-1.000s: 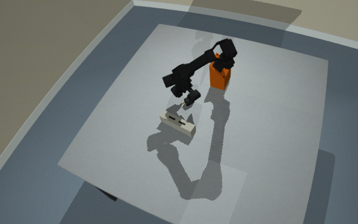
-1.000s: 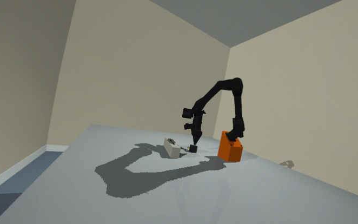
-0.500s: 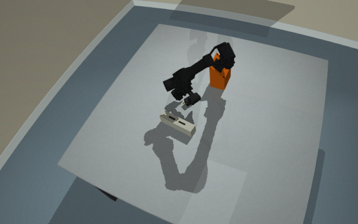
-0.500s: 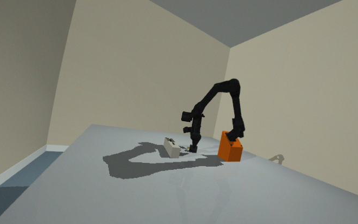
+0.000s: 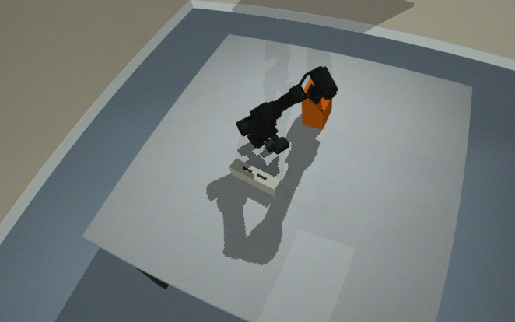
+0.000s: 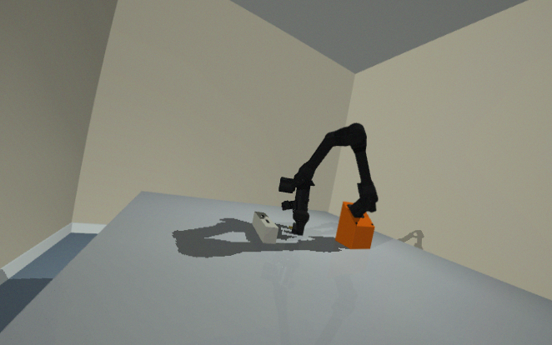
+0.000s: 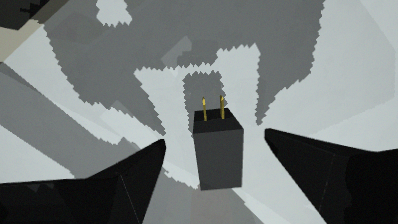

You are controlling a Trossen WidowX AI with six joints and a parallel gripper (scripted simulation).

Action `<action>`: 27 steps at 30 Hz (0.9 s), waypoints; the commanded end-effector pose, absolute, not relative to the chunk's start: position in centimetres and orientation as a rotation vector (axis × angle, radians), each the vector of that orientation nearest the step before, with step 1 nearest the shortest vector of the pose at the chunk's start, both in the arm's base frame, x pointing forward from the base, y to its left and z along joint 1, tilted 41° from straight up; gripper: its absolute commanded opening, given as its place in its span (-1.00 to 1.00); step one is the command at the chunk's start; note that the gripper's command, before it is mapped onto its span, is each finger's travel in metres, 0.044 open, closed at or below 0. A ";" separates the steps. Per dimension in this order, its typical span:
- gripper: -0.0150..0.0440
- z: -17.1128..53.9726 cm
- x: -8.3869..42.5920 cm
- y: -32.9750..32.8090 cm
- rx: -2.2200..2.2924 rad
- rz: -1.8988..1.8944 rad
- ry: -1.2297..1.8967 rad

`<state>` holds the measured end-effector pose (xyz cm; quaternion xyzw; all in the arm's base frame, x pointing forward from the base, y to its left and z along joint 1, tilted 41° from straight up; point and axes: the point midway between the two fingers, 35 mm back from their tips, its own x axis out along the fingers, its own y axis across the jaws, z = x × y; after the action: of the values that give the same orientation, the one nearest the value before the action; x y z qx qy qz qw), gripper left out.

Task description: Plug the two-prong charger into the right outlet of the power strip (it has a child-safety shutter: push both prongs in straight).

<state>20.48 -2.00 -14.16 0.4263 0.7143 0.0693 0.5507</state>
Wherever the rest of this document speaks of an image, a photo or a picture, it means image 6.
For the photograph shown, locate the black two-prong charger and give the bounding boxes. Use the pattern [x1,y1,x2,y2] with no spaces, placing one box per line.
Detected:
[289,222,304,236]

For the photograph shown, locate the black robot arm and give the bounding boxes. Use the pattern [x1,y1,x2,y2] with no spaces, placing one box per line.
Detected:
[279,123,378,218]

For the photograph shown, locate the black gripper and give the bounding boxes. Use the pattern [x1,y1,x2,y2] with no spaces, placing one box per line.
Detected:
[293,194,309,235]

